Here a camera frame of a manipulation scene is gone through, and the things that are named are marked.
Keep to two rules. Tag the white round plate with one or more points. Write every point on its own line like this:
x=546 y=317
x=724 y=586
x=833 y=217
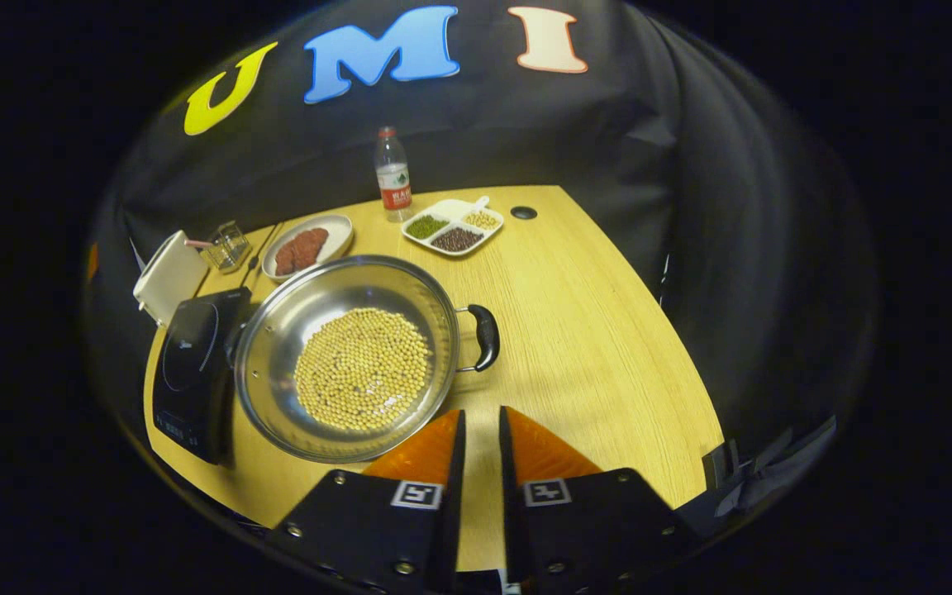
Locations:
x=335 y=231

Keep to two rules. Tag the dark red beans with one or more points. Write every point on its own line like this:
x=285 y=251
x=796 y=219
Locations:
x=456 y=240

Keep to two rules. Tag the white toaster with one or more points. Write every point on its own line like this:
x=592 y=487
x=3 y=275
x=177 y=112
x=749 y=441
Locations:
x=168 y=277

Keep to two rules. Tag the black table grommet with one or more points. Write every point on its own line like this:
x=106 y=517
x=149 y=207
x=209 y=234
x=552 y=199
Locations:
x=524 y=212

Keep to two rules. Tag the pink straw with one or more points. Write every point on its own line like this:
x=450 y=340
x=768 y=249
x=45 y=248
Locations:
x=197 y=244

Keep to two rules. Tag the black induction cooktop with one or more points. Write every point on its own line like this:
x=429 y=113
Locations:
x=195 y=372

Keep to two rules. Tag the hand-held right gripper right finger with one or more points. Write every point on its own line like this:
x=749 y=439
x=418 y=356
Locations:
x=509 y=512

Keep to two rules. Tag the clear plastic water bottle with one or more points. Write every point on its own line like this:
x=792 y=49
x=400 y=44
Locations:
x=393 y=178

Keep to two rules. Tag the red raw meat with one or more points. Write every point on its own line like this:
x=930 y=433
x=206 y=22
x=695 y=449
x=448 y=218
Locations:
x=301 y=250

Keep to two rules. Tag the stainless steel pot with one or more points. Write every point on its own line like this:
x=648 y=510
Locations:
x=278 y=364

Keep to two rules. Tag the green mung beans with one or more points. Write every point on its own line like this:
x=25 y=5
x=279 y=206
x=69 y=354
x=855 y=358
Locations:
x=427 y=226

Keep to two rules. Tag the small yellow beans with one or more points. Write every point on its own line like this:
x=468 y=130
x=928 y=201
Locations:
x=482 y=220

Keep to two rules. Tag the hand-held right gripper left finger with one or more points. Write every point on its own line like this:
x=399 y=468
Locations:
x=457 y=512

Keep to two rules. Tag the white divided dish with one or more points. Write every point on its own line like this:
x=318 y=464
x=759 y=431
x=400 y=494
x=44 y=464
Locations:
x=453 y=209

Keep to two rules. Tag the pile of soybeans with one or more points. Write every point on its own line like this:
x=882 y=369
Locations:
x=364 y=368

